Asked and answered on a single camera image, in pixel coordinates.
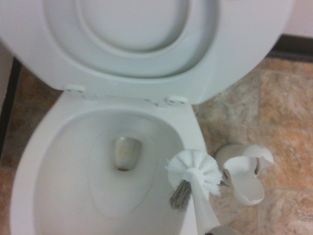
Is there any white toilet brush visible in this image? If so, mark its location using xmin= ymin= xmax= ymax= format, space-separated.
xmin=164 ymin=148 xmax=246 ymax=235

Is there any white toilet brush holder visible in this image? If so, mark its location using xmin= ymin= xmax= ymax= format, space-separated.
xmin=215 ymin=143 xmax=275 ymax=206

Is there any white toilet bowl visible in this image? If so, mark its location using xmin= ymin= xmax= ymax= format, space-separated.
xmin=9 ymin=94 xmax=209 ymax=235

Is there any white toilet seat cover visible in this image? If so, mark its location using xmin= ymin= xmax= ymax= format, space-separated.
xmin=45 ymin=0 xmax=218 ymax=79

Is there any white toilet seat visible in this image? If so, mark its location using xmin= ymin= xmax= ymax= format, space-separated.
xmin=0 ymin=0 xmax=291 ymax=106

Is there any black rubber baseboard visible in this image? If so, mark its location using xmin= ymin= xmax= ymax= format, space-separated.
xmin=269 ymin=34 xmax=313 ymax=60
xmin=0 ymin=55 xmax=23 ymax=170

